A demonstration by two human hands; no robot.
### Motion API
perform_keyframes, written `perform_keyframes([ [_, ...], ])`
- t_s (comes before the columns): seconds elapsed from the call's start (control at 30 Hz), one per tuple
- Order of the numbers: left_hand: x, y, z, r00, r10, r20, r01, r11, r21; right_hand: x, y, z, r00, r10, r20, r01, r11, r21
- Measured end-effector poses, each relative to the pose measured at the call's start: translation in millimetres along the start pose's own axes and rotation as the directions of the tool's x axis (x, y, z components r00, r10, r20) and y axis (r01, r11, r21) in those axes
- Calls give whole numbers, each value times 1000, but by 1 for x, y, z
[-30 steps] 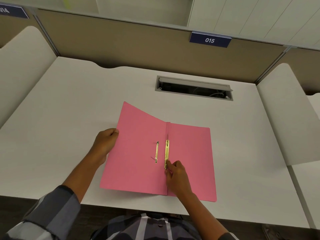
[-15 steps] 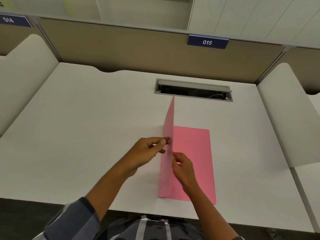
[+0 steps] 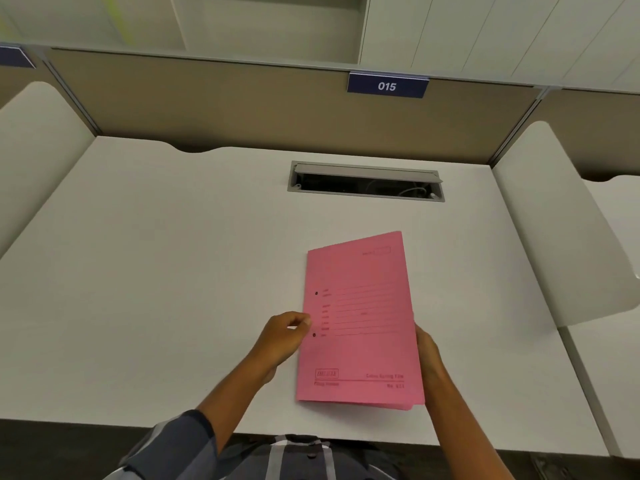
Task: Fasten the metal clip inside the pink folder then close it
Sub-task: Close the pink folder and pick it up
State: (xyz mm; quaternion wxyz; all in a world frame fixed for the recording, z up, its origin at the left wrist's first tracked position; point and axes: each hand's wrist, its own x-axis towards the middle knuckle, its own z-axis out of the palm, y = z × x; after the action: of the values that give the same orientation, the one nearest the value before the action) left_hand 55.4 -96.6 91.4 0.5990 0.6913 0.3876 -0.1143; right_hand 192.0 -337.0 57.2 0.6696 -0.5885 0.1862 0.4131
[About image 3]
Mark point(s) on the person's striped shirt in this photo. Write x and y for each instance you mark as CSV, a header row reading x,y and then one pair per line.
x,y
240,457

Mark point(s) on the person's left fingers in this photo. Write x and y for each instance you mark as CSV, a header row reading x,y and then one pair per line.
x,y
296,322

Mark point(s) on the person's left hand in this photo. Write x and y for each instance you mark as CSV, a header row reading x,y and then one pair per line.
x,y
280,339

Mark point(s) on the person's left forearm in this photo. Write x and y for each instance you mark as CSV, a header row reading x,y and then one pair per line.
x,y
232,394

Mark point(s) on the white overhead cabinet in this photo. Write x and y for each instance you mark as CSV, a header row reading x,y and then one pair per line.
x,y
350,29

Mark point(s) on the person's right hand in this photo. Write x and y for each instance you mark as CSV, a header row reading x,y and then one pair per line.
x,y
429,355

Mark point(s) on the blue number sign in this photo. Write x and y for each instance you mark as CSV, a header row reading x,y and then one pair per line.
x,y
387,85
15,57

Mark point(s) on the person's right forearm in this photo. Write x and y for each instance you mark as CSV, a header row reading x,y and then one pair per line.
x,y
465,434

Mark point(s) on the beige desk partition panel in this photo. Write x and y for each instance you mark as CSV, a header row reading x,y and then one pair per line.
x,y
590,132
30,84
295,107

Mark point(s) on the white curved side divider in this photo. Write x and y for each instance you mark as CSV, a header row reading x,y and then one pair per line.
x,y
35,159
562,224

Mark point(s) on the pink paper file folder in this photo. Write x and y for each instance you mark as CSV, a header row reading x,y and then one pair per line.
x,y
357,324

